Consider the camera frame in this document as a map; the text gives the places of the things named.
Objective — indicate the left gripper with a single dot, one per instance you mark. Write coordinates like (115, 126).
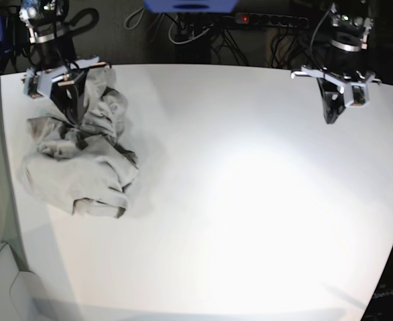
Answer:
(350, 83)

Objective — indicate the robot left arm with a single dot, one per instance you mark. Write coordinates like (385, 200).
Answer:
(337, 49)

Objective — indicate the black power strip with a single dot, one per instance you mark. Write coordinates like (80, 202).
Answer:
(268, 20)

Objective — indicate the blue box overhead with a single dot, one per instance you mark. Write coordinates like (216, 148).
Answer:
(190, 6)

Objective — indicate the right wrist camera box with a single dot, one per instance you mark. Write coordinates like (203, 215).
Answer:
(30, 86)

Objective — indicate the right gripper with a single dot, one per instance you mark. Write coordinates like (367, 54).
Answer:
(69, 102)

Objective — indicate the grey side cabinet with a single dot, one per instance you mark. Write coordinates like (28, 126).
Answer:
(16, 300)

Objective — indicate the light grey t-shirt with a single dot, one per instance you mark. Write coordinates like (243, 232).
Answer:
(82, 169)

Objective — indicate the blue handled tool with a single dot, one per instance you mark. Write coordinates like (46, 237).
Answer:
(5, 46)

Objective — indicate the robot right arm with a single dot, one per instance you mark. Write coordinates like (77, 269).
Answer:
(51, 34)

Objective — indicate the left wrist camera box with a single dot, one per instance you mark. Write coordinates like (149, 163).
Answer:
(359, 94)

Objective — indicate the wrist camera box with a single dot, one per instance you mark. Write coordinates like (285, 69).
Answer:
(30, 86)
(359, 94)

